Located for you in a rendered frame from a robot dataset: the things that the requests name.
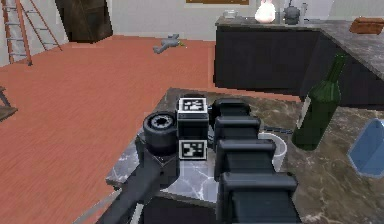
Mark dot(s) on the grey object on floor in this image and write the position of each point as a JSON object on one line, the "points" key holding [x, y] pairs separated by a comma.
{"points": [[166, 43]]}

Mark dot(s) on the clear glass bowl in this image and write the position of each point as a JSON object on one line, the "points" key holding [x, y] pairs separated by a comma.
{"points": [[230, 14]]}

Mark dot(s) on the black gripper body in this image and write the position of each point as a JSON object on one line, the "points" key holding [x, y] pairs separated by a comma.
{"points": [[160, 136]]}

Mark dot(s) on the black kitchen counter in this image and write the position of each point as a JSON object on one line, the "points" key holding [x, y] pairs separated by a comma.
{"points": [[266, 56]]}

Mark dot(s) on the white cup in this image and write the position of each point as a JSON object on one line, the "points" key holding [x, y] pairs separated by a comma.
{"points": [[279, 156]]}

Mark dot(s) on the green glass wine bottle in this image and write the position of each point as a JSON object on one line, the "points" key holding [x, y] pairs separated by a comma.
{"points": [[316, 113]]}

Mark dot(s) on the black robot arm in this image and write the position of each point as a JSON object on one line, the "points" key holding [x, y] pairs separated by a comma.
{"points": [[246, 193]]}

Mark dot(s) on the brown framed picture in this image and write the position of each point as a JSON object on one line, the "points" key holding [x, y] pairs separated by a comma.
{"points": [[216, 1]]}

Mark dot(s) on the orange ladder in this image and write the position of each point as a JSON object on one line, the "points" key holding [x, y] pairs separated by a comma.
{"points": [[20, 30]]}

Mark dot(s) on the dark brown cupboard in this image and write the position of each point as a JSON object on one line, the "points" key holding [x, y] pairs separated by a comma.
{"points": [[86, 20]]}

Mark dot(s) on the clear glass bottle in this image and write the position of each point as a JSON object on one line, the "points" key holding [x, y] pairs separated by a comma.
{"points": [[304, 11]]}

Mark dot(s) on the brown bread loaf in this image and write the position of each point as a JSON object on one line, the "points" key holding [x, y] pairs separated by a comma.
{"points": [[366, 26]]}

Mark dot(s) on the dark grey kettle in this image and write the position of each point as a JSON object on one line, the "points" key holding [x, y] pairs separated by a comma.
{"points": [[291, 15]]}

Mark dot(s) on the blue plastic container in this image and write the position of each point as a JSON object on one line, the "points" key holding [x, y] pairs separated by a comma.
{"points": [[368, 153]]}

